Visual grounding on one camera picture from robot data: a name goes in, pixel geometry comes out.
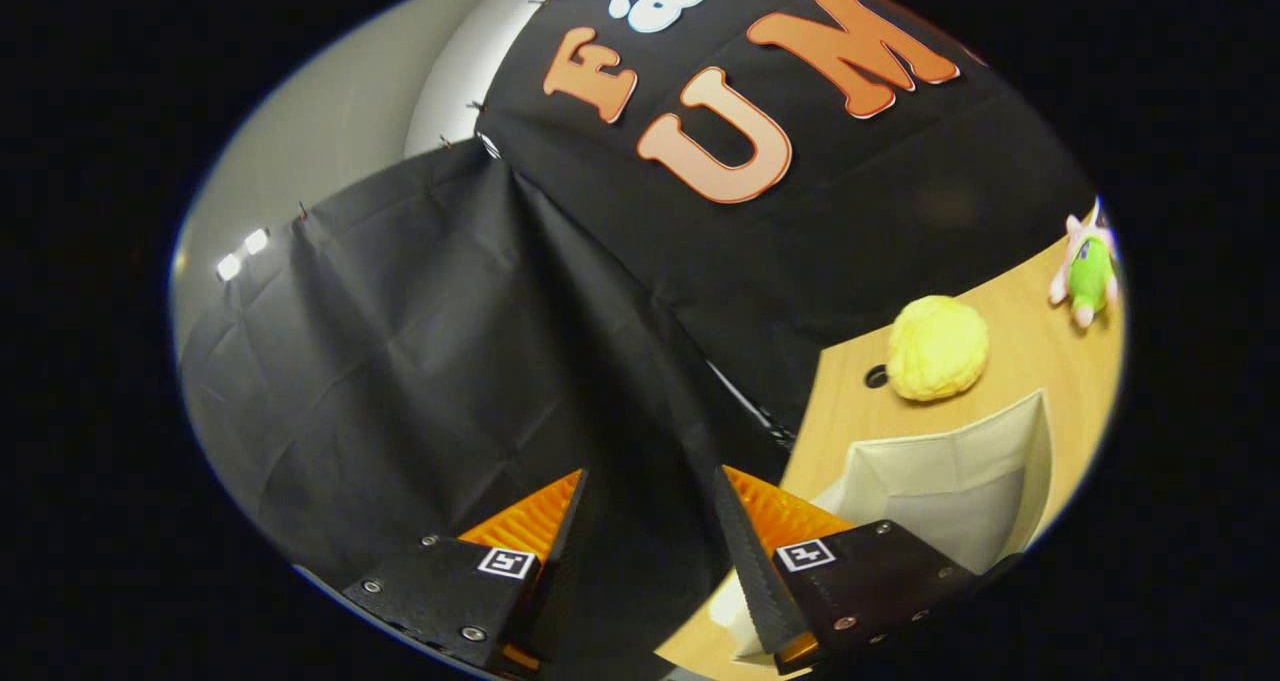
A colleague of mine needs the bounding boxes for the grey fabric storage box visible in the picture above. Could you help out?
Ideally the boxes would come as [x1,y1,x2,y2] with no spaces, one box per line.
[710,391,1056,662]

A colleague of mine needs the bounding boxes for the black backdrop cloth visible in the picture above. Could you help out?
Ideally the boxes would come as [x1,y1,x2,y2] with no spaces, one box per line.
[178,0,1101,677]

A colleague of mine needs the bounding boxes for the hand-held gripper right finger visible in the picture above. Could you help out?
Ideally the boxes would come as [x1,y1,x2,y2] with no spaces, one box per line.
[713,465,981,676]

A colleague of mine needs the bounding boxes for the yellow round plush toy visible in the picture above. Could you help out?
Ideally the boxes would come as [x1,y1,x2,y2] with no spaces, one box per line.
[885,295,991,403]

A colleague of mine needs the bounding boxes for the green and pink plush toy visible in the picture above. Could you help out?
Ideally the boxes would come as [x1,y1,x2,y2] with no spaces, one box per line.
[1048,201,1121,330]

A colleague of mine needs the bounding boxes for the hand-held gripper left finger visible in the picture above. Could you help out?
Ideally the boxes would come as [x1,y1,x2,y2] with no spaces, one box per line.
[340,468,591,677]

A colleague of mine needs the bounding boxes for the ceiling light panel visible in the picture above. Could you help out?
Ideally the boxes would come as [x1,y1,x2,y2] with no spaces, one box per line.
[215,226,271,282]

